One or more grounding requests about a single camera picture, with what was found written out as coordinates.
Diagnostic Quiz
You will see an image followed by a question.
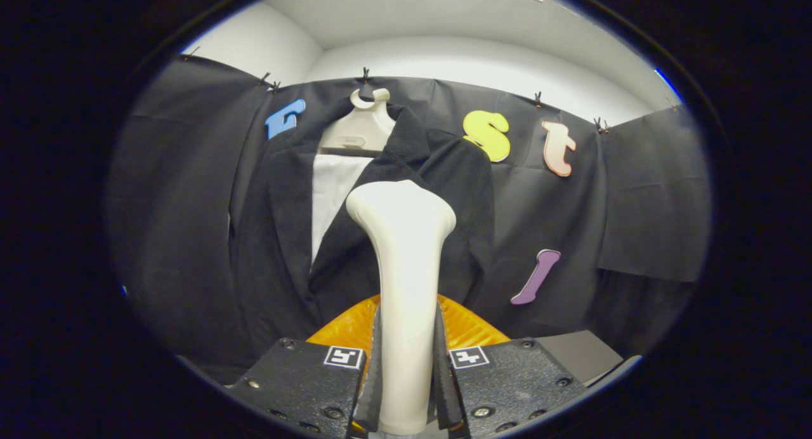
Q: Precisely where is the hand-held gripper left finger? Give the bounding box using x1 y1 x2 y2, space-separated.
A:
225 293 383 439

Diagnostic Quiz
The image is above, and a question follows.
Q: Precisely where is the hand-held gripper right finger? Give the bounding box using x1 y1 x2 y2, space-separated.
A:
433 293 587 439

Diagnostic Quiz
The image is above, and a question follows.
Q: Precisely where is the white garment steamer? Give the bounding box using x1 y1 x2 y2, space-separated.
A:
346 180 457 436

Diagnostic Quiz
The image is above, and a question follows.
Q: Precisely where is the black suit jacket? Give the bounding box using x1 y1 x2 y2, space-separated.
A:
228 103 496 365

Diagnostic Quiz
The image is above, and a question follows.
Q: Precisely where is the white shirt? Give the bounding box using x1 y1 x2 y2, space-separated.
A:
310 154 375 266

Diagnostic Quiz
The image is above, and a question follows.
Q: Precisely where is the grey and beige cabinet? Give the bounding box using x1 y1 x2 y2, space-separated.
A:
536 330 626 386

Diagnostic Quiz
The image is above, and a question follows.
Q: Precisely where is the black backdrop cloth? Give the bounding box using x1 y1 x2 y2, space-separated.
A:
105 55 712 386

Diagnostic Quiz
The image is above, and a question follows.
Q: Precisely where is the white plastic hanger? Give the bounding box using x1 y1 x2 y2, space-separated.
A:
317 88 397 158

